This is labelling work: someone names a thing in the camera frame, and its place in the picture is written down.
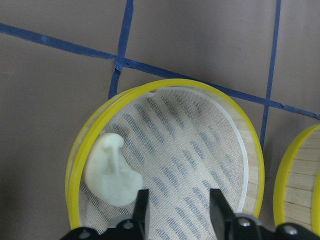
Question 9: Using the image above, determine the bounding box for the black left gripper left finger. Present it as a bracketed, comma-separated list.
[131, 189, 150, 240]

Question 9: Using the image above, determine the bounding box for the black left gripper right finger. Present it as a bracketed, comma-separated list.
[209, 188, 234, 240]

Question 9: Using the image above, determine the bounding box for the yellow steamer layer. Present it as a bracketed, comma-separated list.
[273, 124, 320, 235]
[65, 79, 265, 240]

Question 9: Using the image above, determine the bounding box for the yellow steamer top layer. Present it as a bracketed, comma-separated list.
[273, 124, 320, 235]

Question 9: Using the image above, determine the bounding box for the yellow steamer bottom layer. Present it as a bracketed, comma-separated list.
[65, 79, 265, 240]

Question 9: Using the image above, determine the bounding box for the white half bun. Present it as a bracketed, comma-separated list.
[83, 132, 143, 207]

